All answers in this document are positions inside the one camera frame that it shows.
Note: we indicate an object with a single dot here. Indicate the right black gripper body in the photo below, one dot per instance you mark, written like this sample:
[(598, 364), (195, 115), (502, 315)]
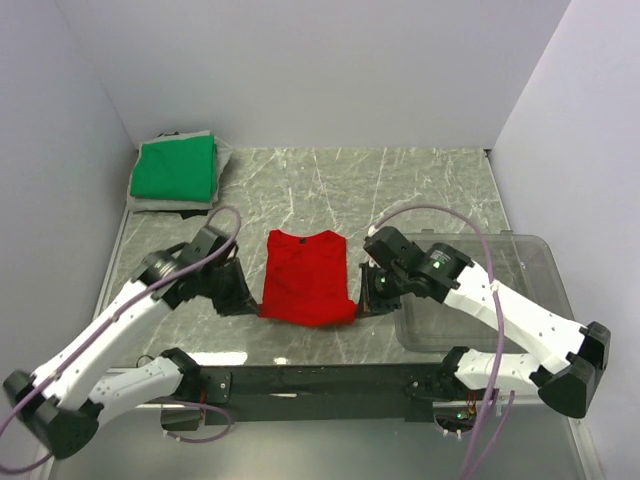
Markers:
[(382, 289)]

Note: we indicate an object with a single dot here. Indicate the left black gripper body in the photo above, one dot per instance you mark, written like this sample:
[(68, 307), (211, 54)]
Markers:
[(225, 285)]

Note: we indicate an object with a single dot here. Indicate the red t shirt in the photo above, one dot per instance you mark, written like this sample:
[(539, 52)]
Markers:
[(306, 280)]

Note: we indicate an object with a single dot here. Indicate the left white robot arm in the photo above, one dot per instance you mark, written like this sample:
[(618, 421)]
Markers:
[(66, 400)]

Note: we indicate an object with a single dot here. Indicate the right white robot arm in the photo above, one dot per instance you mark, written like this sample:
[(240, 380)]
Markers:
[(538, 352)]

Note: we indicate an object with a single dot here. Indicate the black base beam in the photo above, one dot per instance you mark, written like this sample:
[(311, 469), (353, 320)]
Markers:
[(328, 392)]

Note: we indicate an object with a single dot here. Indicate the folded green t shirt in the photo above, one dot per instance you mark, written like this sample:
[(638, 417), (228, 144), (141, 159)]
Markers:
[(176, 169)]

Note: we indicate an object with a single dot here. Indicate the clear plastic bin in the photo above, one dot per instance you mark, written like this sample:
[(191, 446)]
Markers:
[(524, 263)]

